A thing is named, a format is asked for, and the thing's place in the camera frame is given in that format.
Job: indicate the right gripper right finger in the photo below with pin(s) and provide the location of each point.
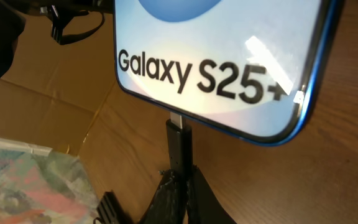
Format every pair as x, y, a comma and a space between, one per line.
202, 206

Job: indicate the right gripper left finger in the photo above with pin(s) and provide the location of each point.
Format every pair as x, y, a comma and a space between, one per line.
168, 204

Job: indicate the blue Galaxy smartphone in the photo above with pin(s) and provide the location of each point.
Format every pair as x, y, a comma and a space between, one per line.
247, 68

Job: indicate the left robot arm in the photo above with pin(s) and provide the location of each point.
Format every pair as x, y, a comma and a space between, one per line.
59, 12

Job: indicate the colourful patterned cloth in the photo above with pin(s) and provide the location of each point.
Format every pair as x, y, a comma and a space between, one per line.
40, 185

